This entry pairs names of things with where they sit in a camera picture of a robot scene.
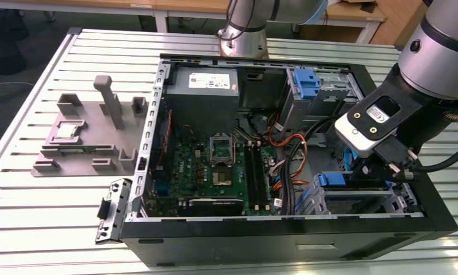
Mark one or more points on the black graphics card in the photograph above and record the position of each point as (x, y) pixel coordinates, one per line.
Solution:
(214, 206)

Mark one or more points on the hard disk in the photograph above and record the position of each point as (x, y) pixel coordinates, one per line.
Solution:
(332, 180)

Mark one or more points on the black RAM slot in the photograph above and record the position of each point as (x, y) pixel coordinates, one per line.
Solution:
(263, 183)
(252, 177)

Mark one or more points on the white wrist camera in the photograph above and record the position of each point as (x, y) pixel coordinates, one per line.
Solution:
(358, 143)

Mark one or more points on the black PC case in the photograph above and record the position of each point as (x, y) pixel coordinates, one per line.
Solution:
(252, 243)

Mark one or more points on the black office chair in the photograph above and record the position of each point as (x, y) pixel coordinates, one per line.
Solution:
(5, 57)

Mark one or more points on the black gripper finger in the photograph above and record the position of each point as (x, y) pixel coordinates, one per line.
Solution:
(371, 176)

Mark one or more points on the grey optical drive cage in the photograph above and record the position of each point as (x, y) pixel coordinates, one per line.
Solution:
(302, 111)

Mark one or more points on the blue expansion slot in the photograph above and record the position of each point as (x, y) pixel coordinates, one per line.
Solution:
(163, 190)

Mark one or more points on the silver CPU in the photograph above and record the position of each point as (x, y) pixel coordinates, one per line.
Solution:
(67, 132)

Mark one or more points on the blue drive latch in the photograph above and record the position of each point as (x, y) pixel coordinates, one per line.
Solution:
(306, 83)

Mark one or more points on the green RAM stick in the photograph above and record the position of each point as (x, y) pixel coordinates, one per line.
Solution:
(81, 150)

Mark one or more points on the wooden desk with white legs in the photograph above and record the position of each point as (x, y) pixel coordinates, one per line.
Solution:
(348, 15)

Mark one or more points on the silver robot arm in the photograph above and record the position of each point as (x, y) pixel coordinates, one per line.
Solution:
(443, 66)

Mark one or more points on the brown wooden cabinet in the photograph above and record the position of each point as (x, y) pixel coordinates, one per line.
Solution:
(398, 23)

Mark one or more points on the CPU socket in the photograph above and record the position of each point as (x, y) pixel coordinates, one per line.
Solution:
(226, 175)

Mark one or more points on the grey power supply unit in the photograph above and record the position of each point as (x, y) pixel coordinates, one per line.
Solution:
(203, 106)

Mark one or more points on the green motherboard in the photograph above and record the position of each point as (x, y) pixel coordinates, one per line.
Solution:
(191, 160)

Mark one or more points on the grey metal card retainer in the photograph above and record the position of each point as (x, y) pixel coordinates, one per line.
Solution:
(119, 206)

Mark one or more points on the grey parts rack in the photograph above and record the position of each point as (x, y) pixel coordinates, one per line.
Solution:
(95, 143)

